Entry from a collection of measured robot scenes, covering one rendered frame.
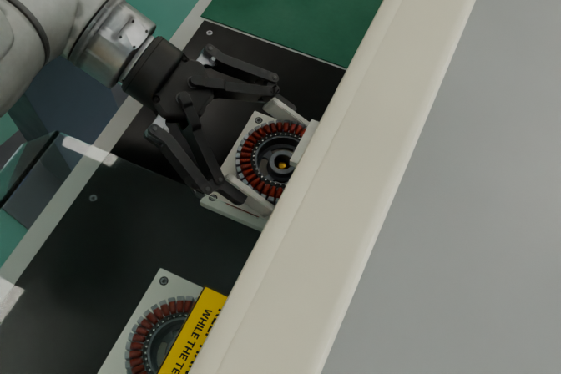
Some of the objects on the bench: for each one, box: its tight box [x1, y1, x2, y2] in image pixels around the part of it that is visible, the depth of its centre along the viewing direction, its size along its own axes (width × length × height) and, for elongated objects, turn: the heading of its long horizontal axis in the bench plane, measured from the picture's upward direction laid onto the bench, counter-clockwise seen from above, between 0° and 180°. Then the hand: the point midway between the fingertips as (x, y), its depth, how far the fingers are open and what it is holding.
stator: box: [235, 120, 308, 206], centre depth 72 cm, size 11×11×4 cm
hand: (280, 163), depth 72 cm, fingers closed on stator, 11 cm apart
